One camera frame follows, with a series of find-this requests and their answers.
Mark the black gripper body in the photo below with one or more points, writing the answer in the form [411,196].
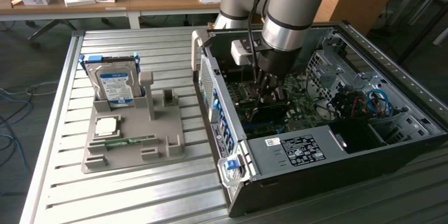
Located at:
[278,62]

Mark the black graphics card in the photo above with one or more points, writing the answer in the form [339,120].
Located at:
[272,113]

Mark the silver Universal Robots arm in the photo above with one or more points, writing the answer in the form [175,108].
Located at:
[291,6]

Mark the CPU socket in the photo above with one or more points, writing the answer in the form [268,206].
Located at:
[248,91]

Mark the green motherboard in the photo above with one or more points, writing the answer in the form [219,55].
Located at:
[308,113]

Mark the grey chipset heatsink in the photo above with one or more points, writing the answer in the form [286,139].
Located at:
[298,126]

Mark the grey power supply unit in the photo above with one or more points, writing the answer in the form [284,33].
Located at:
[272,153]

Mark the blue case latch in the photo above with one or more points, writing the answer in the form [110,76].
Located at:
[232,163]

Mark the black open PC case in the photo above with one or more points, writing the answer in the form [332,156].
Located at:
[315,182]

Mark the grey parts rack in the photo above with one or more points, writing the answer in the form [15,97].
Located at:
[140,127]

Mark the green RAM stick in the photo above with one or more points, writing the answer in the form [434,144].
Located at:
[119,142]

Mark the silver CPU chip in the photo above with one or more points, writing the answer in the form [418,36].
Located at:
[106,127]

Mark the wooden desk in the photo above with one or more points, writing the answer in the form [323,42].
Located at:
[52,9]

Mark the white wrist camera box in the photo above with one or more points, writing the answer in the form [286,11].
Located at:
[239,53]

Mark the hard disk with blue bracket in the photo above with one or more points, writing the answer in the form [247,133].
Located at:
[112,82]

